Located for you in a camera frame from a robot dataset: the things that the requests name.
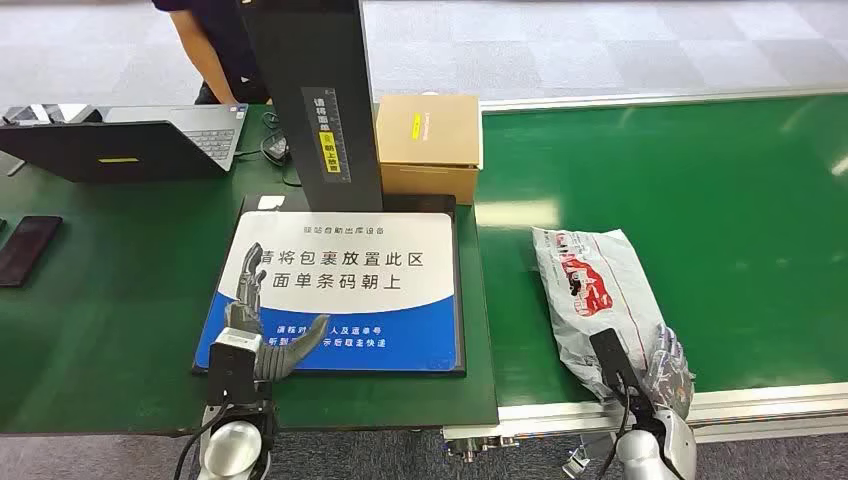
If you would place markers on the black smartphone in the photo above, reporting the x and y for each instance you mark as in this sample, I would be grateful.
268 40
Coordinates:
26 248

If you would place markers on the black scanner base with sign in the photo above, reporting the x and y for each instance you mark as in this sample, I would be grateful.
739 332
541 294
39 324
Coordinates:
344 311

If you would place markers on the grey plastic mailer package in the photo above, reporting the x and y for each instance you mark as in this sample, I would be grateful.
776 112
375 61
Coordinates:
596 285

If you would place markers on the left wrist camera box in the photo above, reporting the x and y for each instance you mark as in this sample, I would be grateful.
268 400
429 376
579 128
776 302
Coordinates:
232 371

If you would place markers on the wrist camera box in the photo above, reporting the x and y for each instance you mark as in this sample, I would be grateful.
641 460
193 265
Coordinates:
232 371
613 358

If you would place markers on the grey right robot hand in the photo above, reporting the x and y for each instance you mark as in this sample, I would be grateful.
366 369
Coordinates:
672 378

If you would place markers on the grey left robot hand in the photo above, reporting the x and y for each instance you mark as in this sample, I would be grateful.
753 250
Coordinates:
275 361

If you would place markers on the aluminium conveyor frame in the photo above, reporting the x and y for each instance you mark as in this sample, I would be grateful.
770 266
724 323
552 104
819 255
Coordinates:
762 397

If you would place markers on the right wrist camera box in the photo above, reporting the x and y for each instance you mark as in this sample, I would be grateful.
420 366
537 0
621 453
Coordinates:
613 358

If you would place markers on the brown cardboard box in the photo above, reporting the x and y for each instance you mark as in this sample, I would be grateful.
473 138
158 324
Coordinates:
430 132

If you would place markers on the green conveyor belt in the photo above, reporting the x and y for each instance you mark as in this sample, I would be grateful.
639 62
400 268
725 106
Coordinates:
729 232

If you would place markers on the dark open laptop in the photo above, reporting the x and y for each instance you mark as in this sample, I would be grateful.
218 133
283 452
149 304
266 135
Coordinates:
99 149

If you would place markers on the black scanner column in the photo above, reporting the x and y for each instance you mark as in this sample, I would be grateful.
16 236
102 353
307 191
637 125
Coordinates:
311 66

